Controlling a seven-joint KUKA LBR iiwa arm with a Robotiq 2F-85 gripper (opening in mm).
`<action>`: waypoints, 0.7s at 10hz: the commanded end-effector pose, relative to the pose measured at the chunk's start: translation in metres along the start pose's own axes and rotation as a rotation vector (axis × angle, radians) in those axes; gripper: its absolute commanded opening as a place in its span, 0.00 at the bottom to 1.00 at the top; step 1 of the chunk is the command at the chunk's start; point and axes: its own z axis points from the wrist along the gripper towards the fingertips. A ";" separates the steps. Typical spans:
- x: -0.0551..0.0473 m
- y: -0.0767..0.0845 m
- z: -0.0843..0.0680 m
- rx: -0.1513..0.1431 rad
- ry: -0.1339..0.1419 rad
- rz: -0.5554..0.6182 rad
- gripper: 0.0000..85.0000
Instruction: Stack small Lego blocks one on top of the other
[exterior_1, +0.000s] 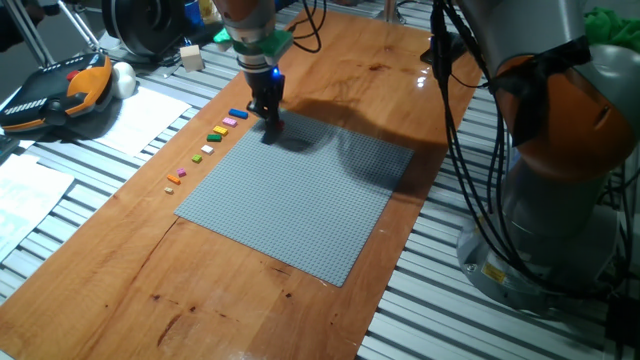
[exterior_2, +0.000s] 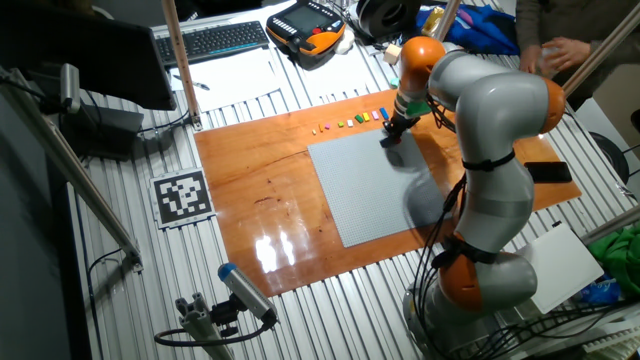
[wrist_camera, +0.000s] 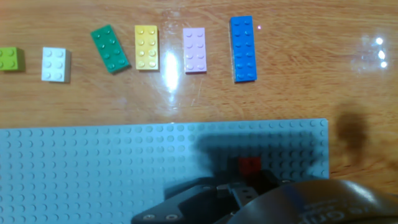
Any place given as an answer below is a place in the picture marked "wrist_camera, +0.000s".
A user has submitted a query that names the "white Lego brick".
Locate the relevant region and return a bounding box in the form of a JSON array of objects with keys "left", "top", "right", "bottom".
[{"left": 41, "top": 47, "right": 72, "bottom": 83}]

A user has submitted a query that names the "long blue Lego brick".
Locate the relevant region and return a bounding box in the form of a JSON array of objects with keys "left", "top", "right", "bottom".
[{"left": 229, "top": 15, "right": 258, "bottom": 83}]

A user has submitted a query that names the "light pink Lego brick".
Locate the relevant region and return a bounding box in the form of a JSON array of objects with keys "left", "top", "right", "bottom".
[{"left": 182, "top": 27, "right": 208, "bottom": 75}]

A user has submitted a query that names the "yellow two-by-four Lego brick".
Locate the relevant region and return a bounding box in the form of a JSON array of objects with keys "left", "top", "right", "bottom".
[{"left": 134, "top": 24, "right": 160, "bottom": 72}]

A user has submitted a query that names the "grey Lego baseplate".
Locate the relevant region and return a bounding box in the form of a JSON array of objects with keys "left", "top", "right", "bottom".
[{"left": 0, "top": 118, "right": 330, "bottom": 224}]

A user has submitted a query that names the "dark green Lego brick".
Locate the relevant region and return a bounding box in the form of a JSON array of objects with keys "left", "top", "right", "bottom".
[{"left": 90, "top": 24, "right": 131, "bottom": 75}]

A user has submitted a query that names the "lime green Lego brick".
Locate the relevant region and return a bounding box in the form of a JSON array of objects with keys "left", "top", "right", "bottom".
[{"left": 0, "top": 46, "right": 25, "bottom": 72}]

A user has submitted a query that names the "red Lego brick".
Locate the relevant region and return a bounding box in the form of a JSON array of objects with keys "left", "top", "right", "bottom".
[{"left": 238, "top": 156, "right": 262, "bottom": 175}]

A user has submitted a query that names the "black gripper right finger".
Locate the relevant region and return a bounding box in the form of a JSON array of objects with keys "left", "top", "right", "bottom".
[{"left": 248, "top": 170, "right": 292, "bottom": 196}]

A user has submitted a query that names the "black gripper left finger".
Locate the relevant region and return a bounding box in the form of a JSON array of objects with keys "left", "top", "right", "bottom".
[{"left": 132, "top": 183, "right": 249, "bottom": 224}]

